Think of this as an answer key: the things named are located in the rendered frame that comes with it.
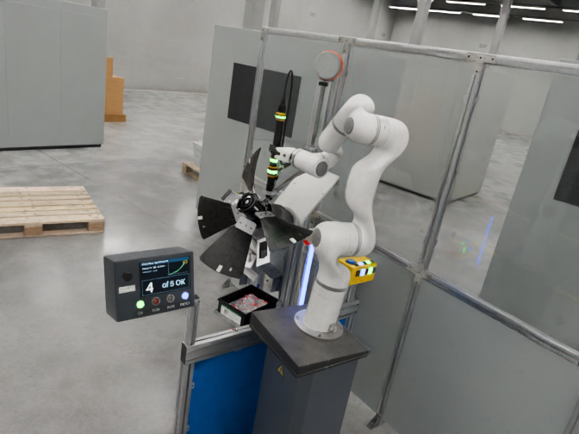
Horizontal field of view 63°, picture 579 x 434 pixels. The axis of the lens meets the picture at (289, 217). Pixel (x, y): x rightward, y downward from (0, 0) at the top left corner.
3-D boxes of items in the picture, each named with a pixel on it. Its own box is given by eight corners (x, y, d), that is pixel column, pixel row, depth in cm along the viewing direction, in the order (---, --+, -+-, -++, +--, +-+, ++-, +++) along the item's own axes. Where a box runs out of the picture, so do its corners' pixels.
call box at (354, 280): (357, 273, 229) (362, 253, 225) (372, 282, 221) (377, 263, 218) (333, 278, 219) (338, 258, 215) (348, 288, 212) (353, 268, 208)
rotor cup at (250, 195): (257, 202, 239) (242, 188, 230) (278, 205, 230) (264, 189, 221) (244, 226, 234) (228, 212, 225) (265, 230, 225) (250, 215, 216)
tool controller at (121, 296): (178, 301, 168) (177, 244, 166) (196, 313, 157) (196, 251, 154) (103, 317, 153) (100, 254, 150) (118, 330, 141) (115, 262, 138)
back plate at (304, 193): (215, 249, 261) (214, 248, 261) (294, 157, 271) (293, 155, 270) (270, 294, 223) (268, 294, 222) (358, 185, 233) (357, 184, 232)
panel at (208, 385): (320, 421, 250) (345, 313, 228) (322, 423, 248) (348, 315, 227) (177, 487, 199) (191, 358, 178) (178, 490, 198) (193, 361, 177)
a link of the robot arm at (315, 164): (311, 148, 198) (294, 151, 193) (332, 157, 189) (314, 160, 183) (310, 167, 202) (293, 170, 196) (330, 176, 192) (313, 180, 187)
